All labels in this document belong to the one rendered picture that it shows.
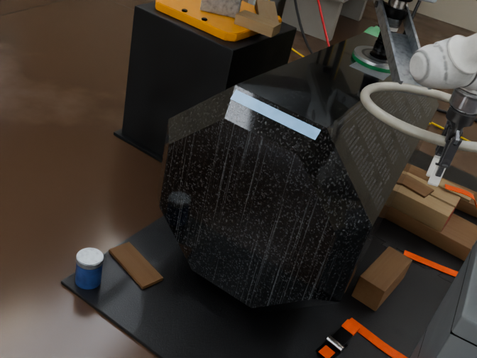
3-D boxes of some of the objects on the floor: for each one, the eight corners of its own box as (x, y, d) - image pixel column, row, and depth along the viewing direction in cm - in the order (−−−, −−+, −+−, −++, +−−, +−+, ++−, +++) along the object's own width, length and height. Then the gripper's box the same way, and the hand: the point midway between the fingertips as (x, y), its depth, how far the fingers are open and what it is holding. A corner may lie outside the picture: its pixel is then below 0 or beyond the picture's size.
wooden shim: (108, 251, 238) (108, 248, 237) (128, 243, 244) (129, 241, 243) (142, 289, 224) (143, 286, 223) (162, 280, 230) (163, 277, 230)
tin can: (106, 278, 225) (108, 253, 218) (91, 293, 217) (93, 268, 210) (84, 268, 227) (86, 243, 220) (69, 283, 219) (70, 258, 212)
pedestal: (113, 134, 316) (125, 3, 275) (187, 102, 365) (206, -13, 325) (206, 189, 291) (235, 54, 251) (272, 147, 340) (305, 28, 300)
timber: (375, 312, 240) (385, 292, 234) (351, 295, 245) (359, 275, 239) (403, 278, 262) (412, 259, 255) (380, 264, 267) (389, 245, 260)
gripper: (483, 124, 149) (447, 199, 160) (472, 101, 163) (440, 170, 175) (454, 116, 149) (421, 191, 161) (446, 94, 164) (417, 164, 176)
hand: (436, 171), depth 166 cm, fingers closed on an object, 4 cm apart
